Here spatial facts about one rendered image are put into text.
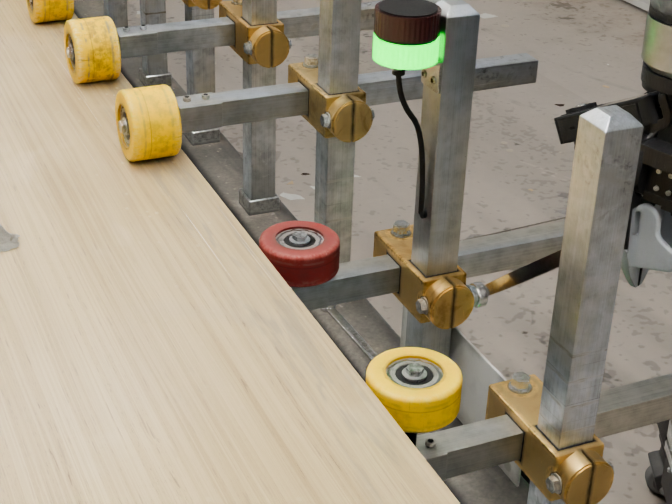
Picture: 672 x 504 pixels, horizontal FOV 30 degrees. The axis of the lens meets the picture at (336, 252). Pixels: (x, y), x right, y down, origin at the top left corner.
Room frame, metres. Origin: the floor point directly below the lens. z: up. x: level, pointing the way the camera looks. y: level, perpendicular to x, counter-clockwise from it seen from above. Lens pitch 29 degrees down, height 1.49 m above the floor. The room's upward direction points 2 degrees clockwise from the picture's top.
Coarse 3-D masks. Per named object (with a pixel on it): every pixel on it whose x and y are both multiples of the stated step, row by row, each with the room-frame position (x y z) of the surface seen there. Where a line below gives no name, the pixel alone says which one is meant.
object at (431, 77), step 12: (384, 0) 1.11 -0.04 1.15; (396, 0) 1.11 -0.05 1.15; (408, 0) 1.11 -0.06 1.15; (420, 0) 1.11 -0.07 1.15; (384, 12) 1.07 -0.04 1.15; (396, 12) 1.07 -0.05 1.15; (408, 12) 1.07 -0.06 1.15; (420, 12) 1.07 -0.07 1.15; (432, 12) 1.08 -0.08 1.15; (396, 72) 1.08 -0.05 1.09; (432, 72) 1.10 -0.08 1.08; (396, 84) 1.09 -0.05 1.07; (432, 84) 1.09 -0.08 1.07; (408, 108) 1.09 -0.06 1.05; (420, 132) 1.09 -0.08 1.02; (420, 144) 1.09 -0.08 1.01; (420, 156) 1.09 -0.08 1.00; (420, 168) 1.09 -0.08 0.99; (420, 180) 1.09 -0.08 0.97; (420, 192) 1.09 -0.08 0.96; (420, 204) 1.09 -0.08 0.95; (420, 216) 1.10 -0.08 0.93
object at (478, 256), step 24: (480, 240) 1.19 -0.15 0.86; (504, 240) 1.19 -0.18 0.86; (528, 240) 1.19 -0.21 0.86; (552, 240) 1.20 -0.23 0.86; (360, 264) 1.12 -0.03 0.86; (384, 264) 1.13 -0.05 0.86; (480, 264) 1.16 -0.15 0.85; (504, 264) 1.17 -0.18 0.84; (312, 288) 1.08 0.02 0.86; (336, 288) 1.09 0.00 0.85; (360, 288) 1.10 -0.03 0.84; (384, 288) 1.11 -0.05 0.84
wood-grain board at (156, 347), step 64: (0, 0) 1.82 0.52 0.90; (0, 64) 1.55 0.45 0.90; (64, 64) 1.56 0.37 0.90; (0, 128) 1.35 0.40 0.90; (64, 128) 1.35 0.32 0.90; (0, 192) 1.18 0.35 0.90; (64, 192) 1.18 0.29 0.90; (128, 192) 1.19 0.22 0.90; (192, 192) 1.20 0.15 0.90; (0, 256) 1.04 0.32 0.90; (64, 256) 1.05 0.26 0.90; (128, 256) 1.05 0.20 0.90; (192, 256) 1.06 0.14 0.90; (256, 256) 1.06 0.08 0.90; (0, 320) 0.93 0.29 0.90; (64, 320) 0.93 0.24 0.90; (128, 320) 0.94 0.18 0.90; (192, 320) 0.94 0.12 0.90; (256, 320) 0.94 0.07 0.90; (0, 384) 0.83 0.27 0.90; (64, 384) 0.84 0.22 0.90; (128, 384) 0.84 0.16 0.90; (192, 384) 0.84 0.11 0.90; (256, 384) 0.85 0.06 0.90; (320, 384) 0.85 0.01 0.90; (0, 448) 0.75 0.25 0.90; (64, 448) 0.75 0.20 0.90; (128, 448) 0.76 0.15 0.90; (192, 448) 0.76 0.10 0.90; (256, 448) 0.76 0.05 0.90; (320, 448) 0.76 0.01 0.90; (384, 448) 0.77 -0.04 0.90
